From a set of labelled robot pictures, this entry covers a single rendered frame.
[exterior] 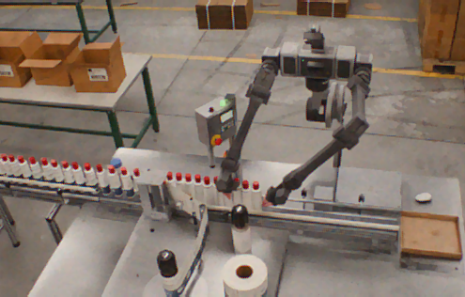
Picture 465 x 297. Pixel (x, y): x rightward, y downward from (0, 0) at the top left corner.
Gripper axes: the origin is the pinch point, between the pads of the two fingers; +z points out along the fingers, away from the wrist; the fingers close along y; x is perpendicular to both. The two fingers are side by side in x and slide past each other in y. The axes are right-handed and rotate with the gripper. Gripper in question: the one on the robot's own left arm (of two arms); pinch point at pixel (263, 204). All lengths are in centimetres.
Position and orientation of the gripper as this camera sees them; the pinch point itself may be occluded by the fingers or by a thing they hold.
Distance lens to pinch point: 275.8
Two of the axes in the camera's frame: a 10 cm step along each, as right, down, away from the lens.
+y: -2.4, 6.3, -7.4
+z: -5.4, 5.5, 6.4
